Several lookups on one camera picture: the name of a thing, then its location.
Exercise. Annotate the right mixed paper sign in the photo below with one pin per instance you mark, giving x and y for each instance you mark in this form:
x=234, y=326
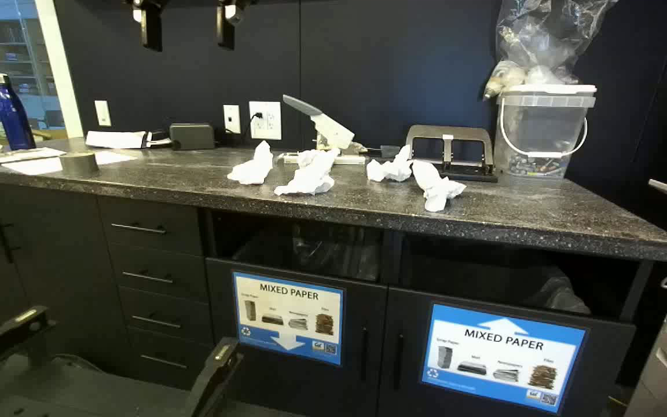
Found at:
x=513, y=360

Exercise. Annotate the black chair armrest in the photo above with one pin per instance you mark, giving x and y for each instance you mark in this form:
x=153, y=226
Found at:
x=214, y=377

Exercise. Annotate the left bin door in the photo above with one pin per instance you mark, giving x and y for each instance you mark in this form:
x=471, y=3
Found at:
x=302, y=386

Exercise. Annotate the white flat paper sheet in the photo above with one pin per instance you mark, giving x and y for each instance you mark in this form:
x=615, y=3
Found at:
x=46, y=162

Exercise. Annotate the black cabinet door left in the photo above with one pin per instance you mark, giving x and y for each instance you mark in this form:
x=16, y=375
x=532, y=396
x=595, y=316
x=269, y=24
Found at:
x=55, y=253

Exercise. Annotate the white lamp pole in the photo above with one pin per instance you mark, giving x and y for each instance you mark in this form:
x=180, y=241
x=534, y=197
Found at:
x=46, y=14

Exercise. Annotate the white wall outlet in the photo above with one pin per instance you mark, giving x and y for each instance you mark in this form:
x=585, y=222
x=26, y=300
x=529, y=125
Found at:
x=264, y=121

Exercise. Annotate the bin door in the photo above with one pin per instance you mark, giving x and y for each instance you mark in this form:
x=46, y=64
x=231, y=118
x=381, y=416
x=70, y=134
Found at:
x=302, y=386
x=404, y=395

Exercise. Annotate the white folded paper stack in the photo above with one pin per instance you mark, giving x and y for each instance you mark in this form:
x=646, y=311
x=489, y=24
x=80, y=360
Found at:
x=115, y=140

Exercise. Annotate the white data wall plate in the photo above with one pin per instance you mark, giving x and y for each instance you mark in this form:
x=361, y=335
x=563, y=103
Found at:
x=232, y=118

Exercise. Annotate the black drawer stack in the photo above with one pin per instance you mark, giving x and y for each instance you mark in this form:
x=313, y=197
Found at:
x=159, y=266

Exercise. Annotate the mixed paper sign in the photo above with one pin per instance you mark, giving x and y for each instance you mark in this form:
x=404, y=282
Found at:
x=287, y=316
x=513, y=360

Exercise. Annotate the right bin door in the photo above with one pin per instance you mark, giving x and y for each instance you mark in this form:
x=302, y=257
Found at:
x=404, y=395

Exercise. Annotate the blue water bottle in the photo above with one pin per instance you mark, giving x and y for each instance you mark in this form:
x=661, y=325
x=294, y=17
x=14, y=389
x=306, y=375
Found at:
x=14, y=116

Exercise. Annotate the white light switch plate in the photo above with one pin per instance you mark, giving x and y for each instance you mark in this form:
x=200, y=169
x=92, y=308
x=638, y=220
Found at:
x=102, y=112

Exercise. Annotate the black power adapter box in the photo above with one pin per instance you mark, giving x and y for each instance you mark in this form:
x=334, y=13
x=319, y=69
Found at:
x=192, y=134

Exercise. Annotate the clear plastic bucket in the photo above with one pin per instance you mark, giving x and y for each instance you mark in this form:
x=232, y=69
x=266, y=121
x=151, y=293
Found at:
x=537, y=127

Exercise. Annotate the clear plastic bag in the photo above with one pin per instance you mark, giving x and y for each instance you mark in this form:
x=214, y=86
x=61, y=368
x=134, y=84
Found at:
x=541, y=40

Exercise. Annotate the left mixed paper sign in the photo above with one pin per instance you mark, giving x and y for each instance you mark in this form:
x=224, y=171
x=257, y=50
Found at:
x=287, y=316

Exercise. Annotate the black bin liner bag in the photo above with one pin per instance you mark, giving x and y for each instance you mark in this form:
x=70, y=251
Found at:
x=316, y=248

